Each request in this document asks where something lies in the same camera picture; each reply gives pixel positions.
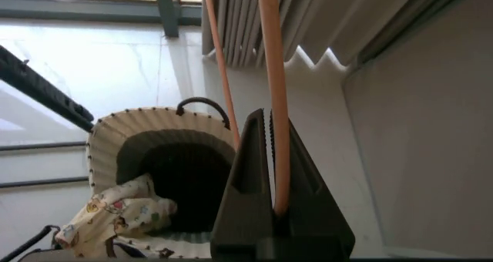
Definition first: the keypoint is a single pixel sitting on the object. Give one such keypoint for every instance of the cream printed garment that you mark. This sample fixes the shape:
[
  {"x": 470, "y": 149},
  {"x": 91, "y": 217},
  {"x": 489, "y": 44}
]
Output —
[{"x": 115, "y": 212}]

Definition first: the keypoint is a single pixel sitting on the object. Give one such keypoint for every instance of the window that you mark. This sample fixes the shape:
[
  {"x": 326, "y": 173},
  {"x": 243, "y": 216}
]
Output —
[{"x": 96, "y": 5}]

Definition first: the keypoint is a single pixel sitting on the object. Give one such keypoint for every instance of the grey curtain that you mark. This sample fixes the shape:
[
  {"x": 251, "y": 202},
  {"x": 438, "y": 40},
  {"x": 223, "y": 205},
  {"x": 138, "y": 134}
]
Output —
[{"x": 346, "y": 11}]

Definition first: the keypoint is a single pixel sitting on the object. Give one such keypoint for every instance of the black clothes rack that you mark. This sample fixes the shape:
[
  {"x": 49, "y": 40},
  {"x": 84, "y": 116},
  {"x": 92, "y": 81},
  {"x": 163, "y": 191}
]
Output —
[{"x": 46, "y": 92}]

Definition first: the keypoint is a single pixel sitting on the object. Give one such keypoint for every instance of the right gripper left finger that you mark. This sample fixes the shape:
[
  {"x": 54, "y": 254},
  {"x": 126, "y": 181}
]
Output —
[{"x": 242, "y": 223}]

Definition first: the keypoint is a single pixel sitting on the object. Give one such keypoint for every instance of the white laundry basket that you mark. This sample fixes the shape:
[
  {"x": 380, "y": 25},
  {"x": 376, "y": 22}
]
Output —
[{"x": 127, "y": 123}]

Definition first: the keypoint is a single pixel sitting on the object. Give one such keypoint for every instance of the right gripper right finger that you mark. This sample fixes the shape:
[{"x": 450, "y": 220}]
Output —
[{"x": 308, "y": 231}]

